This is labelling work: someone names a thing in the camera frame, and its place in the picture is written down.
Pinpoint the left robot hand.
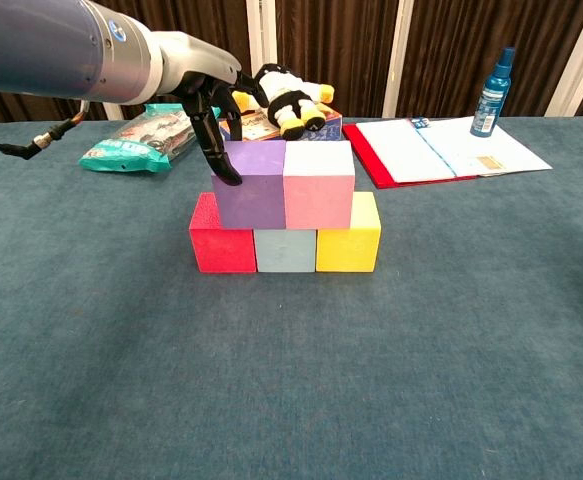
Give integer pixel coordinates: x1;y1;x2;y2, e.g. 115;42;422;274
150;30;271;188

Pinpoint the purple foam cube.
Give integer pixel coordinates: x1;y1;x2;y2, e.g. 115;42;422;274
210;140;288;231

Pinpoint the pink foam cube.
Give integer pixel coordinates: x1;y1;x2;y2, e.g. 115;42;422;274
282;140;356;231

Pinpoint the red foam cube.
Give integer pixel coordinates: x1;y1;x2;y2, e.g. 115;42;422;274
188;192;258;274

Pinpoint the light blue foam cube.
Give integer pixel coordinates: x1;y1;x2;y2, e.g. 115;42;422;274
253;227;318;274

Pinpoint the yellow foam cube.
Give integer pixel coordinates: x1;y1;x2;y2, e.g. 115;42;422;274
314;191;383;274

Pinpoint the blue cardboard box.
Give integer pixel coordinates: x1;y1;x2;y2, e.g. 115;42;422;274
219;109;344;144

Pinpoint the penguin plush toy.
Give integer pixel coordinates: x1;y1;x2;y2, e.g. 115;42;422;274
231;62;336;142

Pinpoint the teal snack bag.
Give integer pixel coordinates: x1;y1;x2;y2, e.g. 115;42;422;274
77;102;225;175

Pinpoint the open red folder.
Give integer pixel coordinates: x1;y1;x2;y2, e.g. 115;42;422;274
341;115;555;191

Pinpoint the blue spray bottle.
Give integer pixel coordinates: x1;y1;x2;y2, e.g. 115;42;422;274
469;46;517;138

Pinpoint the teal felt table mat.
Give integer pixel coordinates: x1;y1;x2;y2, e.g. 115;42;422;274
0;115;583;480

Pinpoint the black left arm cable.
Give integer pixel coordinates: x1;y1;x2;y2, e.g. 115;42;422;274
0;99;91;161

